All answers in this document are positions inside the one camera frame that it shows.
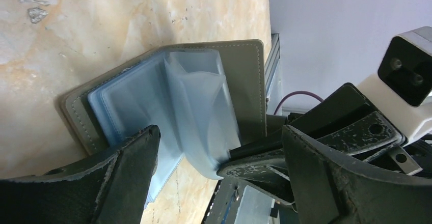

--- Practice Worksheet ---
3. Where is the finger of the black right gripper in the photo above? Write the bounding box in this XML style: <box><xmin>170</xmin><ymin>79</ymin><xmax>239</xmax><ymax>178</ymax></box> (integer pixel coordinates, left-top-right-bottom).
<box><xmin>230</xmin><ymin>83</ymin><xmax>375</xmax><ymax>160</ymax></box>
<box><xmin>218</xmin><ymin>111</ymin><xmax>403</xmax><ymax>205</ymax></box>

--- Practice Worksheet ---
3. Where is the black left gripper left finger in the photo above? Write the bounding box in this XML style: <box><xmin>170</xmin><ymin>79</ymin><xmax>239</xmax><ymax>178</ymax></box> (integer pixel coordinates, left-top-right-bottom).
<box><xmin>1</xmin><ymin>125</ymin><xmax>161</xmax><ymax>223</ymax></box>

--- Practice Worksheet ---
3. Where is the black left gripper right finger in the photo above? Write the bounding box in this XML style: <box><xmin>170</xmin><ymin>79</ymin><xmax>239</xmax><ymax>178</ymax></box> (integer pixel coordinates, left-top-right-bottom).
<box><xmin>282</xmin><ymin>126</ymin><xmax>431</xmax><ymax>223</ymax></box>

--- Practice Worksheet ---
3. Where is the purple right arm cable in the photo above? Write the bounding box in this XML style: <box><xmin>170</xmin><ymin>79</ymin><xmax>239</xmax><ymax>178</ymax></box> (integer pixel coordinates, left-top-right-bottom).
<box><xmin>273</xmin><ymin>90</ymin><xmax>325</xmax><ymax>116</ymax></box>

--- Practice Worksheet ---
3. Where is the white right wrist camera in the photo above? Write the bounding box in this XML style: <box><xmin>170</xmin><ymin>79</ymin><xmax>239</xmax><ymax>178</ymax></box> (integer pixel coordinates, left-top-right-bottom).
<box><xmin>356</xmin><ymin>26</ymin><xmax>431</xmax><ymax>144</ymax></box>

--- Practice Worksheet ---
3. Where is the aluminium frame rail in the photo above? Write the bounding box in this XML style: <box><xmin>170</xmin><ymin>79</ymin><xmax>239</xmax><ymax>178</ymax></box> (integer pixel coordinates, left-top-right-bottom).
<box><xmin>264</xmin><ymin>33</ymin><xmax>283</xmax><ymax>115</ymax></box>

